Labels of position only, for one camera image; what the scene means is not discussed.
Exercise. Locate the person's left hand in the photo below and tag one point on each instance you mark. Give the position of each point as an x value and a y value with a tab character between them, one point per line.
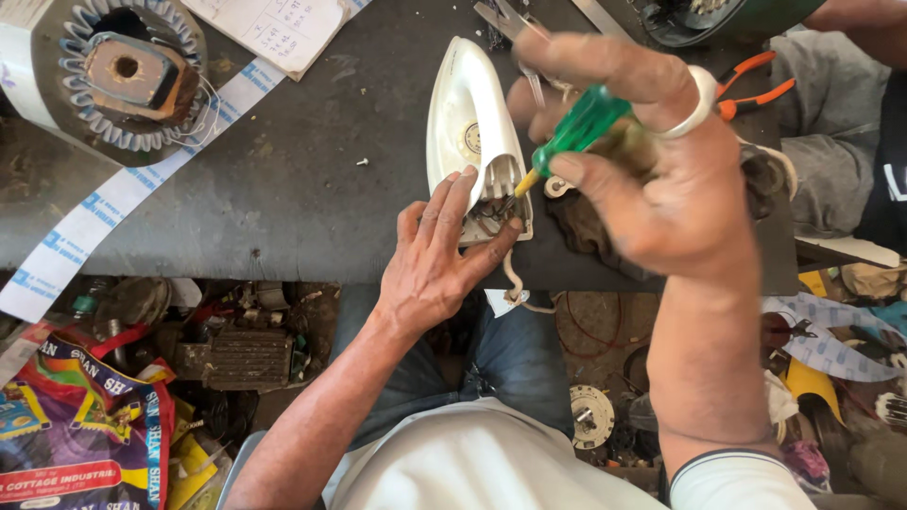
425	276

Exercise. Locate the person's right hand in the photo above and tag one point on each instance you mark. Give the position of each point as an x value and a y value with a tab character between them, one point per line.
680	198

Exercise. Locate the white electric iron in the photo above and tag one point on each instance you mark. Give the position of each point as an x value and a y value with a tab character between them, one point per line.
460	99

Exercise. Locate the white paper tag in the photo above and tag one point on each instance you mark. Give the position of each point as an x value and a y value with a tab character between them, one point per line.
498	301

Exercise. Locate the dark brown cloth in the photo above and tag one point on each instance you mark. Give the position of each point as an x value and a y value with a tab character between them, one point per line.
581	226

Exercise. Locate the small round metal part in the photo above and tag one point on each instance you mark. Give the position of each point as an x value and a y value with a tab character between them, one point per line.
556	188

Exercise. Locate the person's blue jeans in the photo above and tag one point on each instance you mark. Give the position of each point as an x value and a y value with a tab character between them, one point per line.
524	361

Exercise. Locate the white wooden plank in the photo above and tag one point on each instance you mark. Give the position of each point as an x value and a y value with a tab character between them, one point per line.
847	251

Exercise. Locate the person's white shirt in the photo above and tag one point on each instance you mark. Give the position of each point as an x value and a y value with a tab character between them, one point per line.
482	460

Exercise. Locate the heap of scrap parts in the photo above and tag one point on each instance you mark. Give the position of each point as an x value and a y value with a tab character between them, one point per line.
234	311

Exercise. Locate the brown ribbed block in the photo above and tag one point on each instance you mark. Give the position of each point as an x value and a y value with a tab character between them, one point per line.
248	358

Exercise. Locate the flat metal strip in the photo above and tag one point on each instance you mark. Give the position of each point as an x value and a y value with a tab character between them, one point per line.
602	18

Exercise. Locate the white round motor disc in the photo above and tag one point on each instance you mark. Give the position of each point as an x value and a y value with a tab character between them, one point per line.
592	418

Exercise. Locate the heap of clutter and papers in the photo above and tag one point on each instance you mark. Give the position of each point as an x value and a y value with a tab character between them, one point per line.
836	354

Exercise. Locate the metal tweezers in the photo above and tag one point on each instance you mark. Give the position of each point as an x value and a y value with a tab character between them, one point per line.
507	21

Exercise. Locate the handwritten notebook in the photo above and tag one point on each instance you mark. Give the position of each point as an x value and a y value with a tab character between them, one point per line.
283	32

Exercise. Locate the white printed paper strip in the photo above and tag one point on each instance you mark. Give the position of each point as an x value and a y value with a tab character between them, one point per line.
106	212

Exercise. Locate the fan motor stator with windings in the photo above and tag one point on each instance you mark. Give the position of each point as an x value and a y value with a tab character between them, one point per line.
127	78

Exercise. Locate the colourful printed plastic bag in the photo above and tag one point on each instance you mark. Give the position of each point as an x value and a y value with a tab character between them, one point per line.
78	432

